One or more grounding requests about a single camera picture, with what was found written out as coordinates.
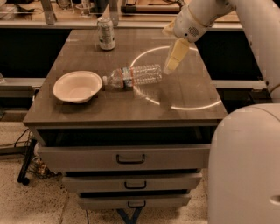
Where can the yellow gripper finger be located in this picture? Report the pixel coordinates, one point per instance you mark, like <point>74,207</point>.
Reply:
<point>169,29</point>
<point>178,50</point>

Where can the black caster leg stand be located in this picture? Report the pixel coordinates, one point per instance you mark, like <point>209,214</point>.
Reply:
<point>27,159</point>

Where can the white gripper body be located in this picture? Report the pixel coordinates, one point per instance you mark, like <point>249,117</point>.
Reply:
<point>186,24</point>

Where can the grey drawer cabinet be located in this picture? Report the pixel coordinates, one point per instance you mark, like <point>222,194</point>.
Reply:
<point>183,108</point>

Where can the long background workbench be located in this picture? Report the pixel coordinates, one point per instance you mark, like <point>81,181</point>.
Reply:
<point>48,14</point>

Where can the clear plastic water bottle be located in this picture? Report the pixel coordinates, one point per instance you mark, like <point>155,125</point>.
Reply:
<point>129,77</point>

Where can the bottom grey drawer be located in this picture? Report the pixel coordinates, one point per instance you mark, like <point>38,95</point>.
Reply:
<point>169,200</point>

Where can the silver soda can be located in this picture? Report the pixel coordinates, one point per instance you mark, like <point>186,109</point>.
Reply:
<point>106,33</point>

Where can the grey drawer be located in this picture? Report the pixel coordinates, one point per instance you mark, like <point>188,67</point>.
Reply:
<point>169,200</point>
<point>132,183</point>
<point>125,158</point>

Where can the white paper bowl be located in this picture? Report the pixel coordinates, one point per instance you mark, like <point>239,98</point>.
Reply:
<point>77,87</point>

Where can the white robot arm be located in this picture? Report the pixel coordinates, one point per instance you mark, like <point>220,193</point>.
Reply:
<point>244,160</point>

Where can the top grey drawer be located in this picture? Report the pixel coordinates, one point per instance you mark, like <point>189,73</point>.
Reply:
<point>125,158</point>

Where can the middle grey drawer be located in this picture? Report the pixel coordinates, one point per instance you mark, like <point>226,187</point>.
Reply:
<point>132,183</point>

